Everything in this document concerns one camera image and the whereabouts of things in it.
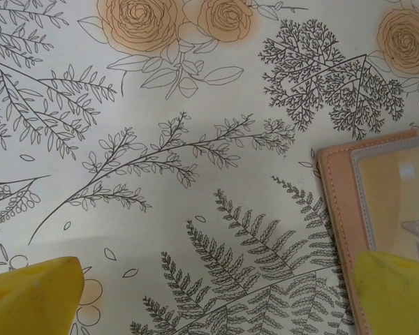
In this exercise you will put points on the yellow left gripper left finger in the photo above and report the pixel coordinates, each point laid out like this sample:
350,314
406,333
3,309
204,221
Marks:
31,300

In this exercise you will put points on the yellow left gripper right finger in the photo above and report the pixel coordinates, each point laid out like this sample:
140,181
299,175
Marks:
398,296

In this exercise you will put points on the pink leather card holder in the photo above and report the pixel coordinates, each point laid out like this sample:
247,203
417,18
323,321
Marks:
338,195

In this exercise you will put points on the tan credit card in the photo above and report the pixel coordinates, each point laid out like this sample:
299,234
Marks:
398,195

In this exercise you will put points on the floral patterned table cover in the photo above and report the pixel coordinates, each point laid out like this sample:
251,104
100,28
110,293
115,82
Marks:
160,157

